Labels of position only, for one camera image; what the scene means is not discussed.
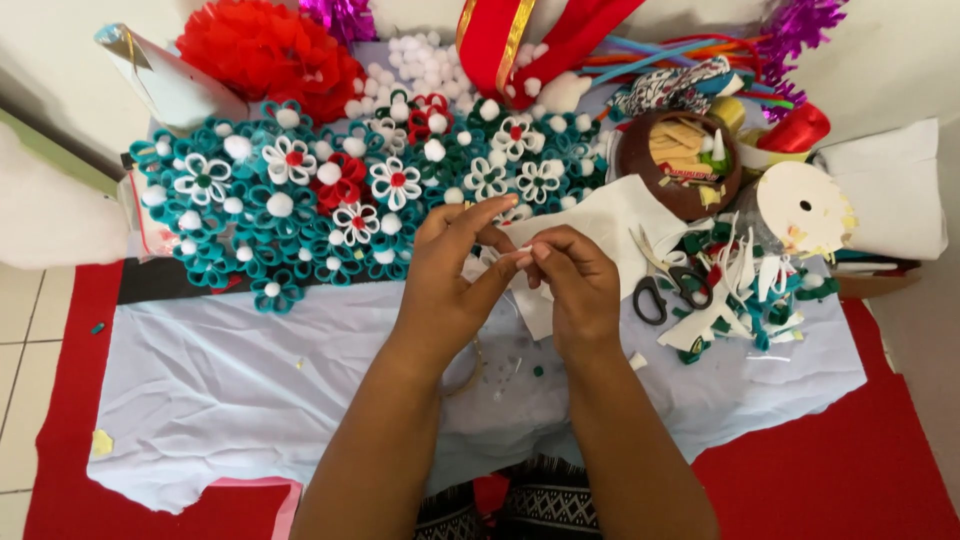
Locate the small white felt strip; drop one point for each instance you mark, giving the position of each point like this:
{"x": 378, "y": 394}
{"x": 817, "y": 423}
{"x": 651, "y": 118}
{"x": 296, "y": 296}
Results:
{"x": 517, "y": 250}

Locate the silver foil cone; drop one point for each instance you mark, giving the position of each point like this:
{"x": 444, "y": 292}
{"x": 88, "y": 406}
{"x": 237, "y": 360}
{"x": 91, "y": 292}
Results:
{"x": 172, "y": 82}

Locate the pink sheet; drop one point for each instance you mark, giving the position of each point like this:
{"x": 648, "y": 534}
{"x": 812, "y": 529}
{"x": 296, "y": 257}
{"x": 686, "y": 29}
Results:
{"x": 289, "y": 510}

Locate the folded white fabric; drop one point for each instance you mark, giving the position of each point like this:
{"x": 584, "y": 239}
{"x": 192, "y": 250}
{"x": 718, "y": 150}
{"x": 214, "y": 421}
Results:
{"x": 892, "y": 195}

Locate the yellow felt scrap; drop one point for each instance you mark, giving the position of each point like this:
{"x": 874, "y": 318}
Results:
{"x": 101, "y": 442}

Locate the pile of white pompoms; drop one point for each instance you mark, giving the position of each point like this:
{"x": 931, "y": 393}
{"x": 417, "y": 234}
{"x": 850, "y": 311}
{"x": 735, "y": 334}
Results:
{"x": 427, "y": 67}

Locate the person's right hand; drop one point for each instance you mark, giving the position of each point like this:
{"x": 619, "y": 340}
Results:
{"x": 581, "y": 300}

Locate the red paper pompom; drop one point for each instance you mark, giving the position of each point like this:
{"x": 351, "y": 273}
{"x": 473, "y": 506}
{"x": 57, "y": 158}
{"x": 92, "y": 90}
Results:
{"x": 266, "y": 52}

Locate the thin clear hoop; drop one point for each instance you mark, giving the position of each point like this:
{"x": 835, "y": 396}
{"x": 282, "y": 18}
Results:
{"x": 472, "y": 379}

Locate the black and white patterned cloth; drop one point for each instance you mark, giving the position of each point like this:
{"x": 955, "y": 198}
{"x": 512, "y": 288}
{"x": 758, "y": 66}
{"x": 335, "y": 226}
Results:
{"x": 667, "y": 86}

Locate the heap of felt scraps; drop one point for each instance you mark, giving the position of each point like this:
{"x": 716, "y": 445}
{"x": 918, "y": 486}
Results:
{"x": 742, "y": 300}

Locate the black felt sheet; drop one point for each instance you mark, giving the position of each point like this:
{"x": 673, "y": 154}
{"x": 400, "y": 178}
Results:
{"x": 165, "y": 279}

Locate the person's patterned skirt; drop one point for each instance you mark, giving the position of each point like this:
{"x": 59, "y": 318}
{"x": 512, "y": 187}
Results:
{"x": 555, "y": 506}

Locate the pile of teal felt flowers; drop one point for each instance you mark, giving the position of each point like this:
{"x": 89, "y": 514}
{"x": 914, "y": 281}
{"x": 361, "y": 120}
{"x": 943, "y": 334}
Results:
{"x": 300, "y": 217}

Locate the bundle of coloured pipe cleaners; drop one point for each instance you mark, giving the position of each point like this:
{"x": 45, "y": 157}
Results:
{"x": 660, "y": 52}

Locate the red satin ribbon roll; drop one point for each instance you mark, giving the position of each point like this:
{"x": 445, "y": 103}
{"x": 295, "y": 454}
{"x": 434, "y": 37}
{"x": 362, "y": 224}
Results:
{"x": 799, "y": 129}

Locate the red ribbon with gold edge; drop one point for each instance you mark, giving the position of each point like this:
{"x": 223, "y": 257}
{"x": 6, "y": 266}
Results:
{"x": 487, "y": 41}

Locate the white cardboard spool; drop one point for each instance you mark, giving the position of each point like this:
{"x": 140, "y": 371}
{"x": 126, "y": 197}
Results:
{"x": 795, "y": 206}

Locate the brown carton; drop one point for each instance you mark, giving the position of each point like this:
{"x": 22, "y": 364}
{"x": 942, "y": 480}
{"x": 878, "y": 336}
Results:
{"x": 877, "y": 283}

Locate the bundle of beige sticks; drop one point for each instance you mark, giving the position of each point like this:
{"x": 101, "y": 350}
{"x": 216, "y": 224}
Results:
{"x": 675, "y": 141}

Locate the person's left hand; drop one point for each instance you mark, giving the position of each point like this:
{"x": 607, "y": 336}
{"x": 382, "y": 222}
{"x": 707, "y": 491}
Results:
{"x": 439, "y": 292}

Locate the purple tinsel garland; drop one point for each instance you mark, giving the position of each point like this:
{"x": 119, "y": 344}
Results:
{"x": 341, "y": 16}
{"x": 799, "y": 22}

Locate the brown round bowl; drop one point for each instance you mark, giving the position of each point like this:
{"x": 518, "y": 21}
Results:
{"x": 645, "y": 184}

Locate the red felt mat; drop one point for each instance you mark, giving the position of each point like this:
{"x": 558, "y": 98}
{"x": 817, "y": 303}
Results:
{"x": 825, "y": 480}

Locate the clear plastic bag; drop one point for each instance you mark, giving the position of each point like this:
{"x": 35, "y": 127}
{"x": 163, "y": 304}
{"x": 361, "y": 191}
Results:
{"x": 142, "y": 225}

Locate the pale blue table cloth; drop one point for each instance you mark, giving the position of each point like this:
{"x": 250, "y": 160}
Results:
{"x": 247, "y": 375}

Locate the red felt band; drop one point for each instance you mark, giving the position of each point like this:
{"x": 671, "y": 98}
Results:
{"x": 570, "y": 37}

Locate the white felt sheet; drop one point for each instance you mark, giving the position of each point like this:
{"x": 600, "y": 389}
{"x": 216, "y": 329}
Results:
{"x": 607, "y": 217}

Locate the yellow ribbon roll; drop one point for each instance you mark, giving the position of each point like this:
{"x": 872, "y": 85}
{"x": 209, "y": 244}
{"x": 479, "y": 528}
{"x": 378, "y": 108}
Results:
{"x": 727, "y": 112}

